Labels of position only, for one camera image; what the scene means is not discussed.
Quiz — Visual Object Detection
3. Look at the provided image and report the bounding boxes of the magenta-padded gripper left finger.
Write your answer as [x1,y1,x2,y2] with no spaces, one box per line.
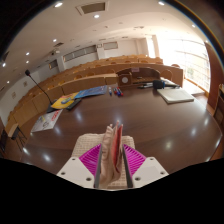
[56,143,103,190]

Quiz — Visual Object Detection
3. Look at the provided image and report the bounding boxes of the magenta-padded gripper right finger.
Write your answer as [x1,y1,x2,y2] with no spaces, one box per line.
[121,143,170,189]

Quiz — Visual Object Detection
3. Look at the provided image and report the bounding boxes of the beige checked towel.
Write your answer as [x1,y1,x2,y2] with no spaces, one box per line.
[71,121,137,190]

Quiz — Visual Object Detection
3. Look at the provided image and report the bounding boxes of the white printed poster sheet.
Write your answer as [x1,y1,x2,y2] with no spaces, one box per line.
[30,109,64,133]

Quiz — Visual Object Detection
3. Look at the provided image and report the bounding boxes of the black remote control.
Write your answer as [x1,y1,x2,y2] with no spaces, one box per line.
[65,98,83,112]

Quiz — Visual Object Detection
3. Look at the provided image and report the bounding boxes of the small black-legged side table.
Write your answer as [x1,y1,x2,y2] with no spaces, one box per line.
[0,123,28,154]

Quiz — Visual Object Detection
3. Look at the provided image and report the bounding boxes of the white flat pad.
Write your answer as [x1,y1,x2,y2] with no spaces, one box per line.
[156,87,195,105]

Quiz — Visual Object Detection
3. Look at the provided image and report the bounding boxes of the black desk device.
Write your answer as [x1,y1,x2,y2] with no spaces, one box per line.
[152,79,181,90]

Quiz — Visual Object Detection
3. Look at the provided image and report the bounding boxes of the black gooseneck desk microphone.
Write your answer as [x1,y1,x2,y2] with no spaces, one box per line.
[24,69,58,113]

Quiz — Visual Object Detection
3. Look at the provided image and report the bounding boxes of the wooden desk organizer with clock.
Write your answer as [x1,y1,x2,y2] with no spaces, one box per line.
[116,67,162,88]

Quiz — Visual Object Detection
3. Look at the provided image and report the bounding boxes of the wooden shelf unit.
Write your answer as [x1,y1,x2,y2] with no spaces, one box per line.
[217,83,224,129]

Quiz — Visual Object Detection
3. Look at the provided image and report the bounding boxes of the wooden lecture bench rows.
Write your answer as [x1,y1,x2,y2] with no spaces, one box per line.
[6,54,184,134]

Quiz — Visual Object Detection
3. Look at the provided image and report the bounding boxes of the large bright window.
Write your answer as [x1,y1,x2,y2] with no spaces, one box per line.
[156,34,213,93]

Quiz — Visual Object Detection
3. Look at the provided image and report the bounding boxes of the recessed ceiling lights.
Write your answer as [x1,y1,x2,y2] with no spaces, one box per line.
[1,0,198,68]

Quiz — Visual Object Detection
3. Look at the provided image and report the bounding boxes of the ceiling air vent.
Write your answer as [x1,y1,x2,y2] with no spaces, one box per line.
[75,1,109,16]

